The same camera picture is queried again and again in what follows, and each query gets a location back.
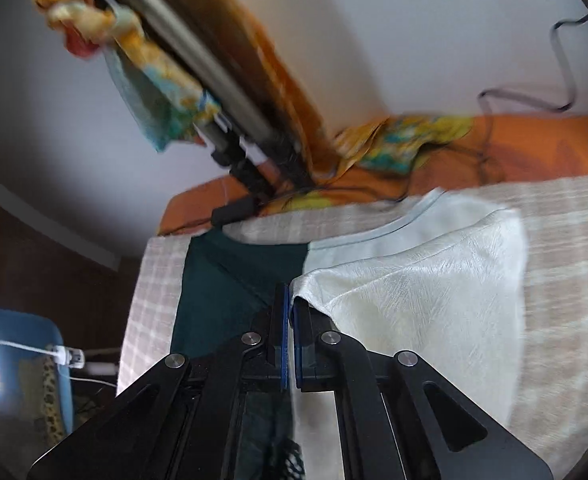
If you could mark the white satin garment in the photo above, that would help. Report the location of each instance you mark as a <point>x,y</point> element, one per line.
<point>423,300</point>

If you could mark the white power adapter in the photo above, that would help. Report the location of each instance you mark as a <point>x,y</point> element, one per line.
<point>68,356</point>

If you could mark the leopard print cloth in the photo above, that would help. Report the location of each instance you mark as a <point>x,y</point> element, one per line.
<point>50,400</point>

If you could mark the grey metal pole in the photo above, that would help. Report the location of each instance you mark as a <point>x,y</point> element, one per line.
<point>174,35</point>

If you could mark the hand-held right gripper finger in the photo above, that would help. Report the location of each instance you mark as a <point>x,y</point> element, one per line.
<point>285,320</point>
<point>296,330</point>

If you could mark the orange bedsheet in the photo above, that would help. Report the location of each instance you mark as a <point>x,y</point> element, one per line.
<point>538,150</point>

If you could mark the blue chair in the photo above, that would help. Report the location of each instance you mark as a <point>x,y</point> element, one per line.
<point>19,327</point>

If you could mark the black clamp device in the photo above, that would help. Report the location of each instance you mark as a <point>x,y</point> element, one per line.
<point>231,212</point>

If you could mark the dark green garment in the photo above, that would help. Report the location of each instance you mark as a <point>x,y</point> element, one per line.
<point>214,290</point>

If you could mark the beige plaid blanket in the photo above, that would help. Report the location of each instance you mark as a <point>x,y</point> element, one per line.
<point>568,240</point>

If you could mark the orange hanging cloth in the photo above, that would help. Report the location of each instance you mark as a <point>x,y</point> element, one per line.
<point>274,75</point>

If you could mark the crumpled floral cloth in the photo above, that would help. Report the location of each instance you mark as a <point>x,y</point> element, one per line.
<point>403,140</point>

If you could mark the colourful floral cloth on bed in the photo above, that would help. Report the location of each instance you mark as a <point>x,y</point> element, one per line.
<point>363,191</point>

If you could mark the floral cloth on pole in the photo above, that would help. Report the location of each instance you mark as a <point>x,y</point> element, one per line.
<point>144,85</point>

